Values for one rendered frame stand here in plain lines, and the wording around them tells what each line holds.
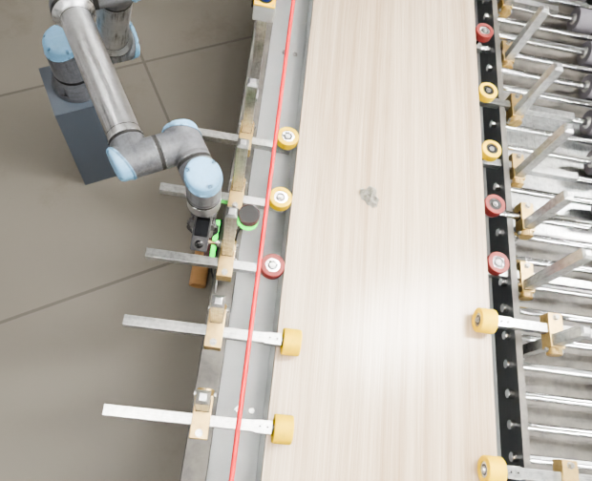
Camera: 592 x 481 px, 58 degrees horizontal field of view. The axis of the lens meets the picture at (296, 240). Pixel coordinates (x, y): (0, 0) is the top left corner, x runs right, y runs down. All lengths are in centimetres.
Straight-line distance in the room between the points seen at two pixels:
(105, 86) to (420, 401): 128
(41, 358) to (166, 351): 54
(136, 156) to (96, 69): 27
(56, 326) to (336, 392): 146
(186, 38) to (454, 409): 254
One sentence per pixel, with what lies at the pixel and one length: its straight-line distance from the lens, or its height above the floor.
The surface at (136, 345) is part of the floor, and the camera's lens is 259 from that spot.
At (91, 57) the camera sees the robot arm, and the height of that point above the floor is 137.
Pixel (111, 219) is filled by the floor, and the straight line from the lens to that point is 280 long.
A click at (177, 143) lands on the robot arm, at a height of 137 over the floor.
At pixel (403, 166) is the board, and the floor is 90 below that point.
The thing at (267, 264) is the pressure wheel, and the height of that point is 90.
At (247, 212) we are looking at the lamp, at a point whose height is 118.
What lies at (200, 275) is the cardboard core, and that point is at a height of 8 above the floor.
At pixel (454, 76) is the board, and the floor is 90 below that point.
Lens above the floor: 252
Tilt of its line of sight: 66 degrees down
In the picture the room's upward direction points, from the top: 23 degrees clockwise
